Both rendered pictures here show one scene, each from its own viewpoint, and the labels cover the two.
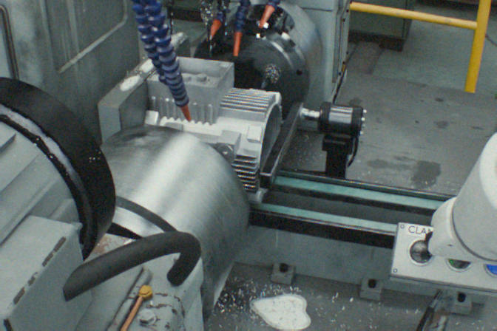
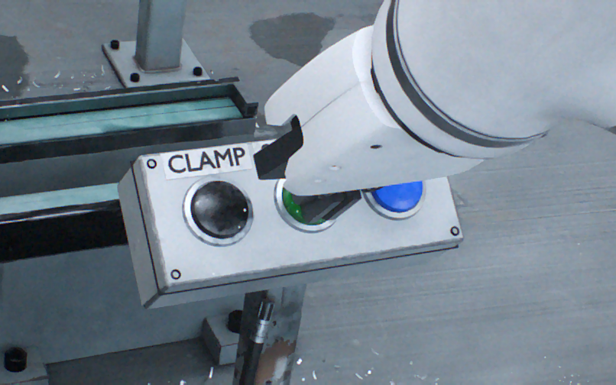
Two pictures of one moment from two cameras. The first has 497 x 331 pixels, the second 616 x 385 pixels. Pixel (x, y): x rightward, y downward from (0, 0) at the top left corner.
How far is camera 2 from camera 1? 21 cm
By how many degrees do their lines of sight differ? 37
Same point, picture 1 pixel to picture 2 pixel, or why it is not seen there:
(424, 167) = not seen: outside the picture
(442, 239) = (358, 136)
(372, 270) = (4, 326)
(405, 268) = (197, 261)
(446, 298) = (283, 312)
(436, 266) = (265, 234)
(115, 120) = not seen: outside the picture
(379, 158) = not seen: outside the picture
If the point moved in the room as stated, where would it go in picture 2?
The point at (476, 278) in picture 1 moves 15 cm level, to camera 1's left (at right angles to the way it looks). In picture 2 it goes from (362, 234) to (121, 329)
